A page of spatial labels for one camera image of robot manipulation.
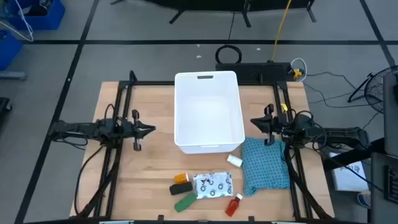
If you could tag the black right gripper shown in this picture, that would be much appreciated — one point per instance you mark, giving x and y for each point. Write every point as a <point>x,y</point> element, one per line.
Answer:
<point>276,124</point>

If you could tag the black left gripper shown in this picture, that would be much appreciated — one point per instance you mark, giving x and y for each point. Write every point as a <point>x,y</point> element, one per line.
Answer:
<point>129,129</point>

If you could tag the white pill bottle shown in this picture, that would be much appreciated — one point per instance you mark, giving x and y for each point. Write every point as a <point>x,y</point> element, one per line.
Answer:
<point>234,160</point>

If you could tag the orange block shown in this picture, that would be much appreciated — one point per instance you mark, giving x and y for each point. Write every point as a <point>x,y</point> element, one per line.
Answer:
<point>181,178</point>

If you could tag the black block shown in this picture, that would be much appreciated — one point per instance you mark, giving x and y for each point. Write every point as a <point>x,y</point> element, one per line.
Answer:
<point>181,188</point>

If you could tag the white patterned pouch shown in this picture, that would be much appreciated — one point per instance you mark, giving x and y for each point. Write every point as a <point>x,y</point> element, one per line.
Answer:
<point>213,185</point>

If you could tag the green block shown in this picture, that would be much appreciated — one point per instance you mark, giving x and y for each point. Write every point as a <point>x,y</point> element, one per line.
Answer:
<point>185,203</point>

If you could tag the red liquid bottle white cap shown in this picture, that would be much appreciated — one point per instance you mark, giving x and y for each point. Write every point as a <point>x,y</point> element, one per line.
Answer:
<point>232,207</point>

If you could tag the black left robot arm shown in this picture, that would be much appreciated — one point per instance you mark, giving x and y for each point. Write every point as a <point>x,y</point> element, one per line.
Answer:
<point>77,127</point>

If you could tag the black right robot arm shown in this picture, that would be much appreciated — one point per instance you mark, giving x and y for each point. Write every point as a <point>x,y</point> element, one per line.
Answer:
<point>342,133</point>

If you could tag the white plastic basket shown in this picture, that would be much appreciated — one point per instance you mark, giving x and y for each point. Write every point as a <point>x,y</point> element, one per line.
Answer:
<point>208,124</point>

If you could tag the large blue plastic bin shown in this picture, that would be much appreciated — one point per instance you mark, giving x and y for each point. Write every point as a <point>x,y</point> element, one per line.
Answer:
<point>46,20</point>

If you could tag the yellow tape tag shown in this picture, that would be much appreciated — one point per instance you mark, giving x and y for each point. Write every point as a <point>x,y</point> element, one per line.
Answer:
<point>284,107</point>

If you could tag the teal patterned folded cloth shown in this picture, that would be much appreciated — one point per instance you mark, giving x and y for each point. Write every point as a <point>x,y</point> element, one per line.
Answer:
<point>264,168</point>

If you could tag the black power box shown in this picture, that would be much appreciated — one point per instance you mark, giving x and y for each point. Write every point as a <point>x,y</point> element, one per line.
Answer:
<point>255,72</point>

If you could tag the yellow plug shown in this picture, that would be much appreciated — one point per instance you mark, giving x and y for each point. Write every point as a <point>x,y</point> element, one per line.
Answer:
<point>297,73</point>

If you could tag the white printed paper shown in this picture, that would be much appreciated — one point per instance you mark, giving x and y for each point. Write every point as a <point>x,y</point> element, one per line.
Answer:
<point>348,180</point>

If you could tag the black floor fan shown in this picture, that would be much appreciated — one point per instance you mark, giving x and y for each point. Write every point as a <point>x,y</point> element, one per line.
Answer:
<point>377,90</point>

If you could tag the black stand with legs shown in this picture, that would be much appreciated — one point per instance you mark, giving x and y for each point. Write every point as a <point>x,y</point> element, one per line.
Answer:
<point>217,4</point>

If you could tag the white and blue shoe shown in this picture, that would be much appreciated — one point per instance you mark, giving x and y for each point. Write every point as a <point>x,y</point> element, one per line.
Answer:
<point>364,199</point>

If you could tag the grey cabinet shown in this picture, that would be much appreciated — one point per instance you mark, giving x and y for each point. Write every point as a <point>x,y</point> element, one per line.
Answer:
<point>391,124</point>

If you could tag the black metal table frame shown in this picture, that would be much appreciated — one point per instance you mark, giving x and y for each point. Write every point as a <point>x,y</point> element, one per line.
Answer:
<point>149,83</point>

